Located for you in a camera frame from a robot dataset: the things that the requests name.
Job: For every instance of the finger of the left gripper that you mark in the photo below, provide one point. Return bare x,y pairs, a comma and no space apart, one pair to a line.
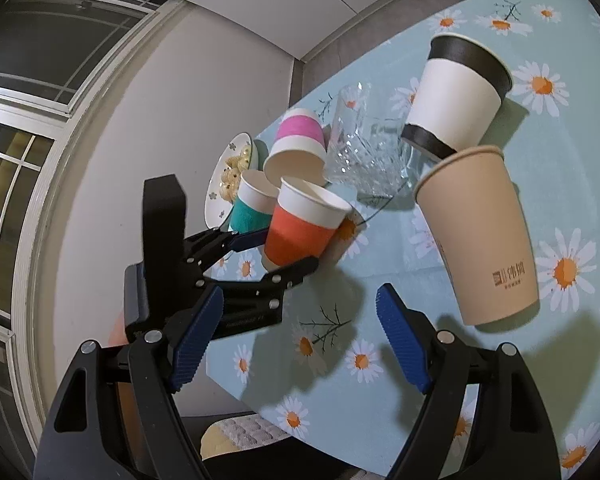
251,305
207,247

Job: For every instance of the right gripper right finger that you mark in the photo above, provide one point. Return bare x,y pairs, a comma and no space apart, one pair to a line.
510,436

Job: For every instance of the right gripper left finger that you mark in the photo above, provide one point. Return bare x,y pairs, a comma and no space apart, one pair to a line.
113,416

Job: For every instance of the orange banded paper cup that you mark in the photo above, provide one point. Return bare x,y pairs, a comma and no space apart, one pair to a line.
305,219

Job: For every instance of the teal banded paper cup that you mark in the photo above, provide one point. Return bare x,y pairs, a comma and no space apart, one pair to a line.
255,202

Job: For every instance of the pink banded paper cup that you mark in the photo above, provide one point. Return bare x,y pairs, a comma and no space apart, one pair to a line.
298,150

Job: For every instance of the beige kraft paper cup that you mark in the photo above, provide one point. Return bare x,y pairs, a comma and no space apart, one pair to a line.
475,217

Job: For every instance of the black and white paper cup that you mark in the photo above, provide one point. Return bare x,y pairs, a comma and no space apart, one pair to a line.
462,88

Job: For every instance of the white plate with snacks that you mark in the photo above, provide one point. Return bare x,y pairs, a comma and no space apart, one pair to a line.
239,155

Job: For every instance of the white lace cushion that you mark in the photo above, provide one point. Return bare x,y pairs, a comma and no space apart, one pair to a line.
237,434

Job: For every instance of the clear crystal glass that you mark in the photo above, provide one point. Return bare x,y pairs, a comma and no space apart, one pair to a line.
365,149

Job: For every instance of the white framed window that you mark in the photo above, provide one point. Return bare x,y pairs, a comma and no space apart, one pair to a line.
57,60

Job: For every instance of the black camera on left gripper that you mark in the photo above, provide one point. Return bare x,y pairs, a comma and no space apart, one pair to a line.
163,220

